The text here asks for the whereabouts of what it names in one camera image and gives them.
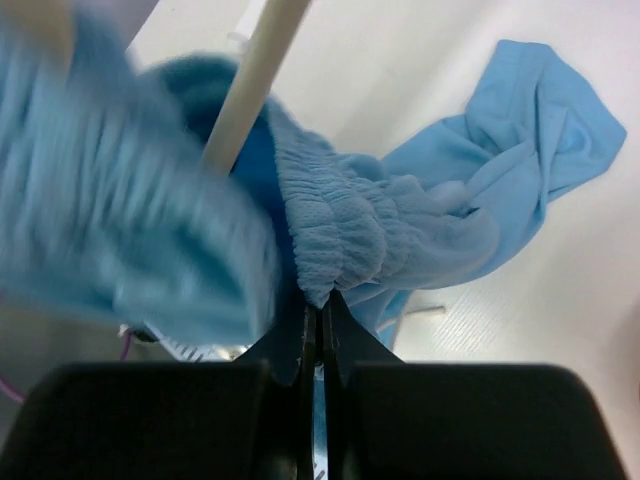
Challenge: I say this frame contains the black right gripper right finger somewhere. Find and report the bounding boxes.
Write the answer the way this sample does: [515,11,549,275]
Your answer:
[322,290,403,479]

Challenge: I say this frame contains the white plastic hanger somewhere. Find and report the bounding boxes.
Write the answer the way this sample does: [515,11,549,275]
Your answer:
[203,0,311,174]

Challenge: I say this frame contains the white slotted cable duct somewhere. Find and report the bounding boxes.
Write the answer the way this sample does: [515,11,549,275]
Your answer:
[147,325,249,363]

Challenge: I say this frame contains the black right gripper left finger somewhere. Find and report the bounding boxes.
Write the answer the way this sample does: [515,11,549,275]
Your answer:
[234,300,315,479]

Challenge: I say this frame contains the light blue shorts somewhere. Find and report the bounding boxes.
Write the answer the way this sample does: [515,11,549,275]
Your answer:
[1,1,626,345]

